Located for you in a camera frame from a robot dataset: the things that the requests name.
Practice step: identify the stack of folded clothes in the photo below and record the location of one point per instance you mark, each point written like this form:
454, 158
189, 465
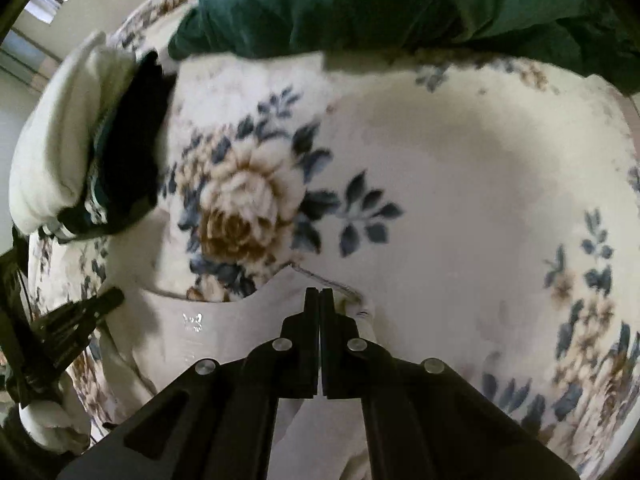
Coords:
55, 135

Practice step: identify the white fuzzy cloth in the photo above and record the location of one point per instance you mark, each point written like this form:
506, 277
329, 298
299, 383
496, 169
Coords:
52, 425

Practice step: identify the teal patterned folded cloth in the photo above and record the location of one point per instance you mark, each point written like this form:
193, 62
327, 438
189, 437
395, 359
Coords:
100, 195

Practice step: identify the floral fleece blanket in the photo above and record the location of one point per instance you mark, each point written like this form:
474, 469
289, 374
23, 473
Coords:
450, 185

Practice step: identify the white small garment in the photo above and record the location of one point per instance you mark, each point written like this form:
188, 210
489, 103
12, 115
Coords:
225, 320

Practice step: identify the dark green cloth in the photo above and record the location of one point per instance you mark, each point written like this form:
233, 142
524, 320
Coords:
350, 5

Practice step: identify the black folded cloth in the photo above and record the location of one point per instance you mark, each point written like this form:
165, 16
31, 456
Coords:
135, 135

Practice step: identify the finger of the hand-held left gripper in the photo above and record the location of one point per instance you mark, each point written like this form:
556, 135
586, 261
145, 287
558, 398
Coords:
75, 322

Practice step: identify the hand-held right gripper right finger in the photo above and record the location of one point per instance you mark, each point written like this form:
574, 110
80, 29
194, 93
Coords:
332, 360

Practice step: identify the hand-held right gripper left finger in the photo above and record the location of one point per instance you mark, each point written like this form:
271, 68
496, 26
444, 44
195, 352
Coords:
307, 355

